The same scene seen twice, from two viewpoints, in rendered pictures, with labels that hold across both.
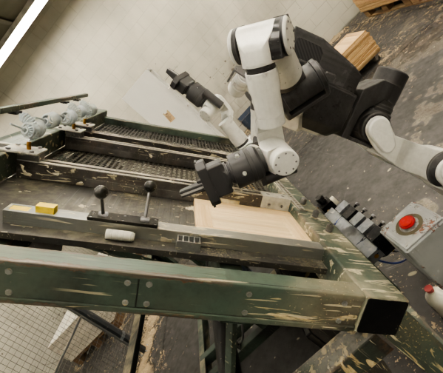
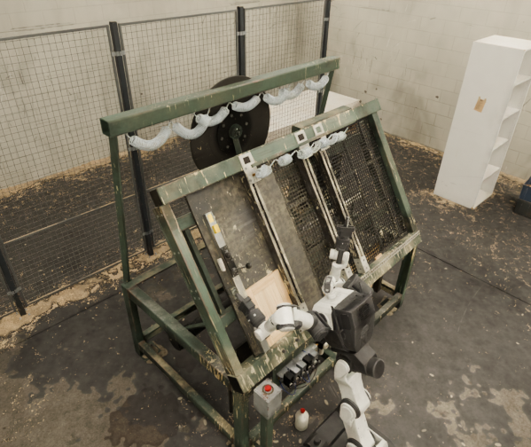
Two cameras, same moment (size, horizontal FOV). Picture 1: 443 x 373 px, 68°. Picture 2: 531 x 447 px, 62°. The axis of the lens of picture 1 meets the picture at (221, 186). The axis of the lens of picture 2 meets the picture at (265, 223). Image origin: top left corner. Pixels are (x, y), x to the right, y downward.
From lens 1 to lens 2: 2.00 m
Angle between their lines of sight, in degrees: 35
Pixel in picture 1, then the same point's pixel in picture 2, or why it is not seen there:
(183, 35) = not seen: outside the picture
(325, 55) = (349, 331)
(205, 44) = not seen: outside the picture
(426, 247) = (258, 396)
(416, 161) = (345, 390)
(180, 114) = (488, 116)
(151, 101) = (488, 76)
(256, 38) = (278, 317)
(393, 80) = (368, 370)
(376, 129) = (339, 365)
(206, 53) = not seen: outside the picture
